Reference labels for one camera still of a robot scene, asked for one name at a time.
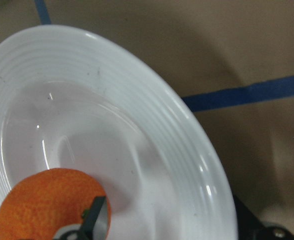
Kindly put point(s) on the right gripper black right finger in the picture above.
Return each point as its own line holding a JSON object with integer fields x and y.
{"x": 251, "y": 228}

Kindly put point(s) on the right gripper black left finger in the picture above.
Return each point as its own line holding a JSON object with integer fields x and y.
{"x": 93, "y": 227}

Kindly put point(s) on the orange mandarin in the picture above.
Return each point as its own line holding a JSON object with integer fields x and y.
{"x": 38, "y": 206}

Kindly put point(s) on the white ribbed plate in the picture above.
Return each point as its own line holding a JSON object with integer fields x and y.
{"x": 70, "y": 98}

